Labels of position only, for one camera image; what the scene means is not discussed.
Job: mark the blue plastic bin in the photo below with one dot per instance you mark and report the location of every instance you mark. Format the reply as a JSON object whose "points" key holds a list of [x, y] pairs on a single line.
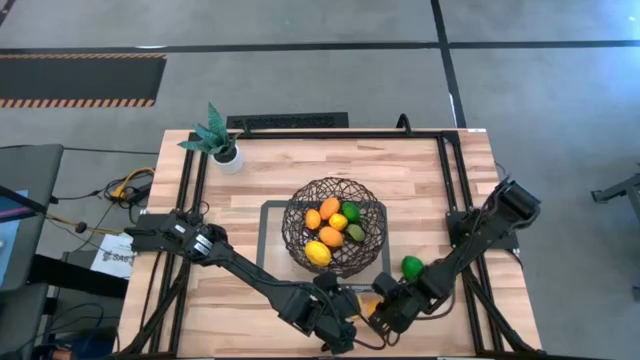
{"points": [[85, 345]]}

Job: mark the green plant in white pot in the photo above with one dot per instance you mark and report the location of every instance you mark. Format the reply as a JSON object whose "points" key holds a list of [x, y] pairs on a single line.
{"points": [[229, 161]]}

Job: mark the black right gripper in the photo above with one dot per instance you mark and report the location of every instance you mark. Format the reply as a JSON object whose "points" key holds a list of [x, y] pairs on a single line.
{"points": [[412, 302]]}

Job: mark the olive green fruit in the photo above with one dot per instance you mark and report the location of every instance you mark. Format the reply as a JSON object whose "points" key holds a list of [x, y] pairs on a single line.
{"points": [[356, 233]]}

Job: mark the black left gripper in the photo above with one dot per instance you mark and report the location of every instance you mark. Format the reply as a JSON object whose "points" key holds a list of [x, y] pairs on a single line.
{"points": [[305, 310]]}

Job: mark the orange fruit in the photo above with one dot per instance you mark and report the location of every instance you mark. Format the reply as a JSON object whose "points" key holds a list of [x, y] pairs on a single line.
{"points": [[331, 237], [329, 208], [372, 306]]}

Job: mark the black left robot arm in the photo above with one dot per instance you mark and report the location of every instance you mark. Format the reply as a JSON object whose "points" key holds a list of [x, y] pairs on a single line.
{"points": [[250, 270]]}

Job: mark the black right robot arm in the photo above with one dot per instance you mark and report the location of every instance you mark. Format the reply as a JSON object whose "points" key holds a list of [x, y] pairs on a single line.
{"points": [[470, 240]]}

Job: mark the white printed paper sheet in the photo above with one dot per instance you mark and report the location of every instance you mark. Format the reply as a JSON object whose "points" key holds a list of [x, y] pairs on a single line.
{"points": [[112, 257]]}

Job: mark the grey cabinet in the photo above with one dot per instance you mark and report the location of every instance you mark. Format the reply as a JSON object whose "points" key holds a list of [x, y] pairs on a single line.
{"points": [[20, 320]]}

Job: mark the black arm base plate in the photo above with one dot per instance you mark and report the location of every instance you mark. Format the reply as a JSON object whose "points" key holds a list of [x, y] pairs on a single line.
{"points": [[455, 220]]}

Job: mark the small yellow-orange fruit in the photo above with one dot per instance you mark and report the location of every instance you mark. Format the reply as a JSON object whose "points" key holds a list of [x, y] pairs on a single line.
{"points": [[313, 219]]}

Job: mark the black equipment stand leg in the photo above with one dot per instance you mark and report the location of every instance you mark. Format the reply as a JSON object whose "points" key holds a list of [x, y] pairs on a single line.
{"points": [[620, 189]]}

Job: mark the blue flat screen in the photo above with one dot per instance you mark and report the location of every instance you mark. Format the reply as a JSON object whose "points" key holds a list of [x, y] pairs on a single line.
{"points": [[6, 240]]}

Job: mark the black power strip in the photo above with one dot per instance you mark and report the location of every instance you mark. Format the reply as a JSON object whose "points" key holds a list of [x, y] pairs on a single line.
{"points": [[140, 192]]}

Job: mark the black hazard-striped floor mat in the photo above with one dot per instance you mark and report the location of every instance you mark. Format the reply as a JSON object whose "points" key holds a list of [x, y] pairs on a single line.
{"points": [[75, 80]]}

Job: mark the black curved bracket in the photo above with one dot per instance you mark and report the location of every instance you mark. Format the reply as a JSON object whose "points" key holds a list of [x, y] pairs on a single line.
{"points": [[399, 124]]}

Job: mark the small blocky yellow lemon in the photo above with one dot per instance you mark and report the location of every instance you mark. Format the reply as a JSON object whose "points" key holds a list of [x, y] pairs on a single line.
{"points": [[338, 222]]}

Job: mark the black perforated floor strip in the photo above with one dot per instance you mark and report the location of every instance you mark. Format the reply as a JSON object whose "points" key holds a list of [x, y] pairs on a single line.
{"points": [[290, 121]]}

